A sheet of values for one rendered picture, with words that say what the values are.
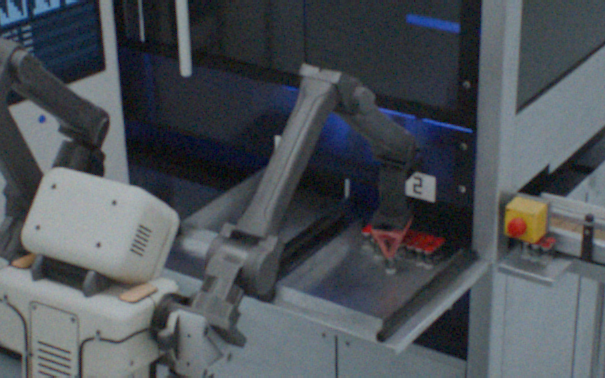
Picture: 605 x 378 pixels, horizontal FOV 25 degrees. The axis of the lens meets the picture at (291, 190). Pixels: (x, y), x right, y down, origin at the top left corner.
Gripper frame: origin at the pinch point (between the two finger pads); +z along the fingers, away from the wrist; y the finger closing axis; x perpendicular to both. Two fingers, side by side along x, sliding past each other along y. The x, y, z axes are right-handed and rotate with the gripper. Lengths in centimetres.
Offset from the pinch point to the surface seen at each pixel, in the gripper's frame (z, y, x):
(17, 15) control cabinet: -44, 1, 87
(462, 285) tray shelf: 5.9, -0.2, -15.7
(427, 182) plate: -9.7, 14.6, -3.7
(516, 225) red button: -6.9, 5.9, -25.3
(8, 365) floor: 93, 54, 139
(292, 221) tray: 5.4, 15.3, 28.4
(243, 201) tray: 5.2, 21.2, 43.1
